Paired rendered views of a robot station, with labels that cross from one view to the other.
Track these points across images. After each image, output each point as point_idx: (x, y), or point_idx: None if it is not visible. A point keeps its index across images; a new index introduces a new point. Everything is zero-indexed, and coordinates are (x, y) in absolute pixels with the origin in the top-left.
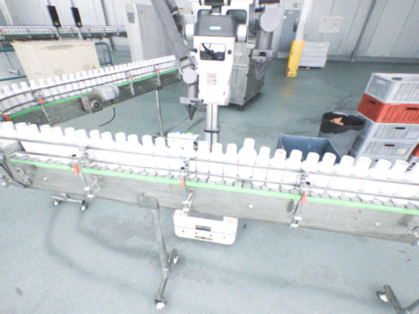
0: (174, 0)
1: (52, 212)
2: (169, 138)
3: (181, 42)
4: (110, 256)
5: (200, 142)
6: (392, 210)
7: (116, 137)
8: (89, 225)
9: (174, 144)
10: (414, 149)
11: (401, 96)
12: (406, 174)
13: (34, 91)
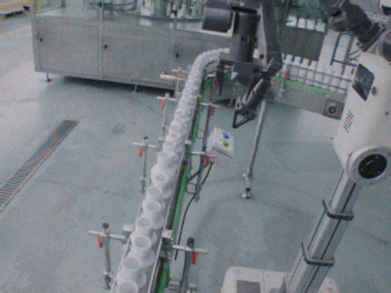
0: (344, 1)
1: (232, 176)
2: (212, 132)
3: (263, 36)
4: (188, 234)
5: (177, 134)
6: None
7: (184, 96)
8: (223, 207)
9: (174, 121)
10: None
11: None
12: None
13: (289, 65)
